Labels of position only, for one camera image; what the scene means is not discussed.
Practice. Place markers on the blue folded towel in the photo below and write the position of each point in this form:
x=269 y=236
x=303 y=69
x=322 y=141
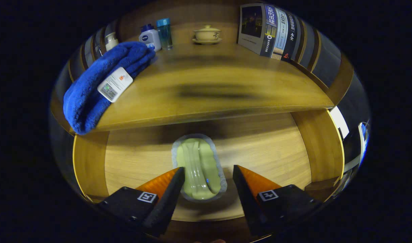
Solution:
x=88 y=94

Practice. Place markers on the book with black spine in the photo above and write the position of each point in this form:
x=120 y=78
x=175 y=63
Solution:
x=290 y=40

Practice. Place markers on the brown wooden cabinet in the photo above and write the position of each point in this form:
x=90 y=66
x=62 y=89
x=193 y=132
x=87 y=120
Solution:
x=182 y=13

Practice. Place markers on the clear teal bottle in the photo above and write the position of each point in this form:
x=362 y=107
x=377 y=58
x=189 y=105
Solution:
x=164 y=33

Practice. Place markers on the wooden countertop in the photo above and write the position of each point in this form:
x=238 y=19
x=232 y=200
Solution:
x=209 y=81

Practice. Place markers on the book with pale spine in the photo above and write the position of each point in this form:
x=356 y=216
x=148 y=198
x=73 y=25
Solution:
x=281 y=33

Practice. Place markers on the grey book with blue spine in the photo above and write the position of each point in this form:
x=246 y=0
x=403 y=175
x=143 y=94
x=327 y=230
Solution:
x=253 y=27

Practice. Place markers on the small blue and white device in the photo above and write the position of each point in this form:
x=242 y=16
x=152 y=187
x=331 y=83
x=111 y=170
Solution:
x=363 y=130

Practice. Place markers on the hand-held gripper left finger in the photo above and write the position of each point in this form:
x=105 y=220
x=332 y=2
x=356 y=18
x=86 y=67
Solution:
x=167 y=199

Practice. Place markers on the white pump bottle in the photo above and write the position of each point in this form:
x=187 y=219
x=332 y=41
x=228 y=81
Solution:
x=111 y=42

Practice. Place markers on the brown wooden drawer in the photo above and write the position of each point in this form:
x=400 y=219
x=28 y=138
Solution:
x=142 y=158

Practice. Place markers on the beige lidded teacup with saucer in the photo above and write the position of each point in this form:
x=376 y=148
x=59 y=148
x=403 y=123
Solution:
x=207 y=34

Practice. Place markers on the green scrub brush grey pad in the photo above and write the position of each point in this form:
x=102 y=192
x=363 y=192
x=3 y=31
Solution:
x=199 y=168

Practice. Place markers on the white bottle with blue cap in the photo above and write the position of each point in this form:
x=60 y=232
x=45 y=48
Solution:
x=150 y=38

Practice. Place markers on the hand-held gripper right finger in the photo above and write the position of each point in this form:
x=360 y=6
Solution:
x=248 y=199

